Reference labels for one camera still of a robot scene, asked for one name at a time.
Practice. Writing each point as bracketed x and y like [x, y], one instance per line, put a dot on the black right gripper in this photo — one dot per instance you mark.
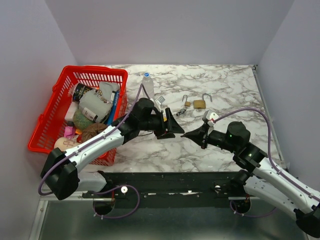
[200, 136]

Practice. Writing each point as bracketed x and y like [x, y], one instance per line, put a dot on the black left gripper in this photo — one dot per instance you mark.
[173, 126]

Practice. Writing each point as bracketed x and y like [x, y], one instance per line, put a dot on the small brass padlock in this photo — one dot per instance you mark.
[185, 101]

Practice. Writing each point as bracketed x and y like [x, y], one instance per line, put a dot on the large brass padlock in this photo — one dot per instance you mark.
[200, 104]

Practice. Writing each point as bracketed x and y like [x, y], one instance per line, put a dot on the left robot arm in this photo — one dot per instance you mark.
[61, 169]

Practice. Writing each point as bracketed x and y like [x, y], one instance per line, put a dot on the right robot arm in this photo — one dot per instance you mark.
[263, 178]

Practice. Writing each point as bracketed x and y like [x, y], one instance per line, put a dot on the clear water bottle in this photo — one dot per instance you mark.
[148, 84]

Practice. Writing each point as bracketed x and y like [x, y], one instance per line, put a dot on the blue tube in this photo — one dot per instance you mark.
[114, 108]

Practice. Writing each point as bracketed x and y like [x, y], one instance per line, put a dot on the grey crumpled bag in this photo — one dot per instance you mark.
[100, 101]

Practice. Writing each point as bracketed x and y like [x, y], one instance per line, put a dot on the brown round object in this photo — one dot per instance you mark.
[92, 131]

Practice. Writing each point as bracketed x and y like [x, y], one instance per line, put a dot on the white small bottle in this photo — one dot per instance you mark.
[89, 114]

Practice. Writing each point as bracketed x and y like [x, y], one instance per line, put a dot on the green round sponge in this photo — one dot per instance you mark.
[80, 121]

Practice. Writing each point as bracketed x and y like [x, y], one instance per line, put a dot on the pink small box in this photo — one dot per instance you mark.
[69, 132]

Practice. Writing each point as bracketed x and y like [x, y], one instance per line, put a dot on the red plastic basket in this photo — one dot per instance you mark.
[51, 124]

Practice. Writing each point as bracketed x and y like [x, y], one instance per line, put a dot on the panda keychain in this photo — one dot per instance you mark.
[181, 112]

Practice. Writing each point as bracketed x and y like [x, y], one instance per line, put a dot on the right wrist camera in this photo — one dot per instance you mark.
[209, 118]

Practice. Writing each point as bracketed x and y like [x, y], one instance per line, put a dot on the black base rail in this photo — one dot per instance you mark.
[172, 189]

